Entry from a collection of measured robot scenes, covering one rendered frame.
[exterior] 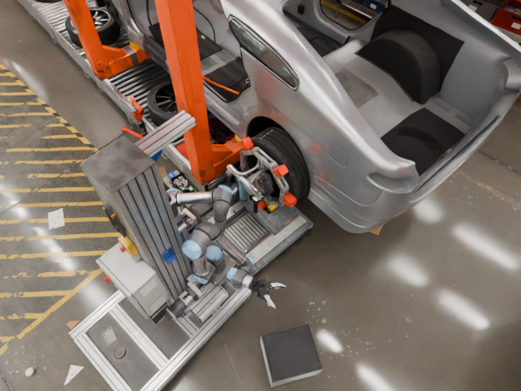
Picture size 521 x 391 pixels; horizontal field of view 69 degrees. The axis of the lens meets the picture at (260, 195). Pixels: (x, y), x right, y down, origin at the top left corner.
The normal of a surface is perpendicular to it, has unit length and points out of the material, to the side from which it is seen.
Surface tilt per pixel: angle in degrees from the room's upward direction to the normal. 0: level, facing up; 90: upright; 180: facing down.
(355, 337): 0
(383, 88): 22
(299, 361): 0
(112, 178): 0
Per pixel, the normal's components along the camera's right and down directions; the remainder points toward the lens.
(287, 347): 0.02, -0.56
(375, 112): 0.26, -0.29
